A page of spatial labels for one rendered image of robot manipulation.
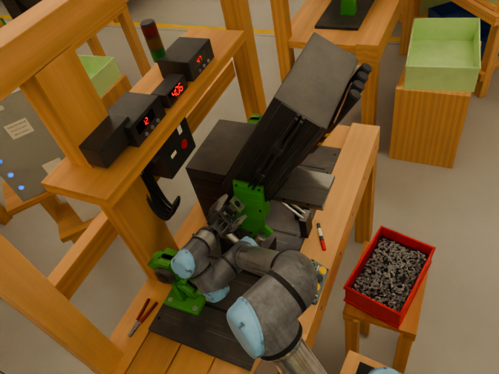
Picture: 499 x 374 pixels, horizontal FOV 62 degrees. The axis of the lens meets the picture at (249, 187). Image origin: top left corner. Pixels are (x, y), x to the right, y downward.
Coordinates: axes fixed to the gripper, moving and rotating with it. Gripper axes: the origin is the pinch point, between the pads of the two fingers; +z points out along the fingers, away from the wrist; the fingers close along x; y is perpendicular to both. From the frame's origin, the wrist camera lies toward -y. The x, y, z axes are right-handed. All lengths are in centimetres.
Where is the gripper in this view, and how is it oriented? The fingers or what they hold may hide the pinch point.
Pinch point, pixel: (233, 206)
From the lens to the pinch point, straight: 147.2
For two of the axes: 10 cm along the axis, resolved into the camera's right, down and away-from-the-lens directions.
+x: -6.7, -7.3, -0.9
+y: 5.9, -4.6, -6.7
